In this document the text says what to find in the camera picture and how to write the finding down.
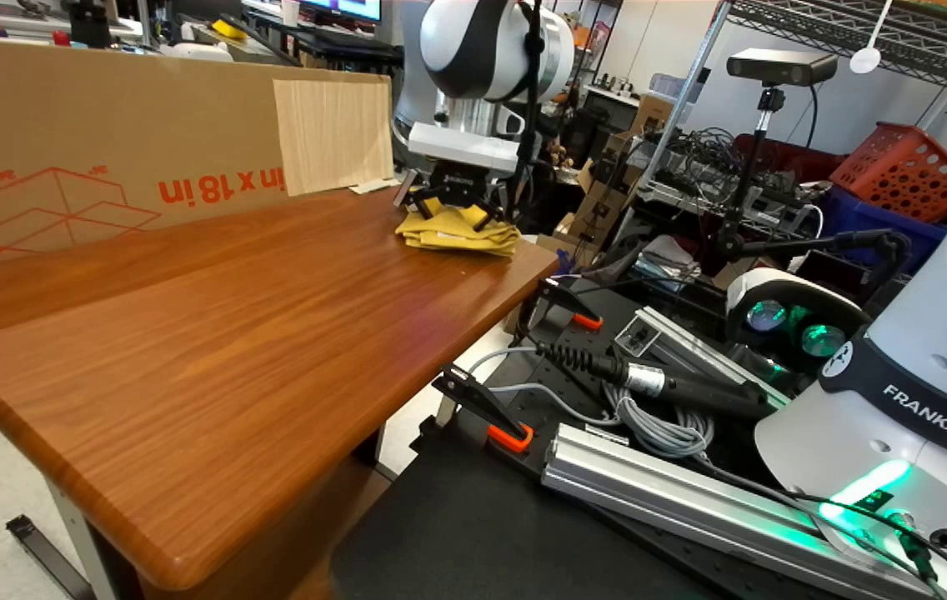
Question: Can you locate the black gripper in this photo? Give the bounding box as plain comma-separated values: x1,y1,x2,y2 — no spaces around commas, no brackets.
417,159,505,234

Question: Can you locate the yellow cloth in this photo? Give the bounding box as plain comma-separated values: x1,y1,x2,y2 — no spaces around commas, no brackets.
389,200,524,259

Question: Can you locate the small brown cardboard box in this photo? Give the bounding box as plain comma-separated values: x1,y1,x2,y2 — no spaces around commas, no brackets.
556,177,636,258

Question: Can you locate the light wood panel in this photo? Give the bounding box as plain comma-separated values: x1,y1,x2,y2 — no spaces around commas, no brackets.
271,77,396,200

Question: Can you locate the grey office chair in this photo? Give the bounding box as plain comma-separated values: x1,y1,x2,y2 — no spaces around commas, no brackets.
389,0,427,153

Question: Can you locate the computer monitor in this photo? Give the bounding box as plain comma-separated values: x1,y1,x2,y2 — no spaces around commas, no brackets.
297,0,387,32

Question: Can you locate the black mat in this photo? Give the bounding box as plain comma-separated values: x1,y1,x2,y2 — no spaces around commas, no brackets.
326,414,744,600

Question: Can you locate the white VR headset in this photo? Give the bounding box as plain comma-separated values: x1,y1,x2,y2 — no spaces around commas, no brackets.
724,262,874,375

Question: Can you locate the large brown cardboard box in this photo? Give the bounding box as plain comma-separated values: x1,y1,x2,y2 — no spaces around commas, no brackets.
0,37,392,277

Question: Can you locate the blue plastic bin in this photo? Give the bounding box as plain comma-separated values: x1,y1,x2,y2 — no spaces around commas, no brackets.
822,183,947,272

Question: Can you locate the white hanging ladle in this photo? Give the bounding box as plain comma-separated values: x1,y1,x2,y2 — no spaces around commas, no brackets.
848,0,896,80

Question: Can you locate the red plastic basket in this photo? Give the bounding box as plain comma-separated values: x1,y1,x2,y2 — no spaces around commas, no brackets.
826,119,947,227

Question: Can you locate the grey table leg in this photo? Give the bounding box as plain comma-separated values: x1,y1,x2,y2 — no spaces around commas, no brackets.
5,477,125,600

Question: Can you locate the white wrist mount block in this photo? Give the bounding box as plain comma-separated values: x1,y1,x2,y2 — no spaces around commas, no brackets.
404,115,524,177

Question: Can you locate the small orange handled clamp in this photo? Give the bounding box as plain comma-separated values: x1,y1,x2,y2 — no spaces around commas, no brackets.
537,280,610,338

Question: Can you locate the large orange handled clamp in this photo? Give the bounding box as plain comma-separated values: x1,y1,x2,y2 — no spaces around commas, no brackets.
431,362,541,460

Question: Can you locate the black cable plug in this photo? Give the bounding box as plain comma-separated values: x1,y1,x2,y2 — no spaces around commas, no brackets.
537,338,769,424

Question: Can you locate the silver metal bracket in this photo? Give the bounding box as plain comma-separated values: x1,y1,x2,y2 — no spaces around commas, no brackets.
610,302,795,409

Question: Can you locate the grey coiled cable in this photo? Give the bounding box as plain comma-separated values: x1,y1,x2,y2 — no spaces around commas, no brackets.
603,385,721,460

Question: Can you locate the black camera stand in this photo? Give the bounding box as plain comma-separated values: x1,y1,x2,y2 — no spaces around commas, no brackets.
704,84,790,280

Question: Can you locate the aluminium rail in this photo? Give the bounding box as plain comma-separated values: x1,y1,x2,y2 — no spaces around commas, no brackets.
541,420,938,600

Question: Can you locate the black camera on stand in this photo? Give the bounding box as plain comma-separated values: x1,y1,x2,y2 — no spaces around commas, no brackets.
724,48,839,89

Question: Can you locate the metal wire shelf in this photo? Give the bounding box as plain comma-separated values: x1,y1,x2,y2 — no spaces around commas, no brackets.
636,0,947,193

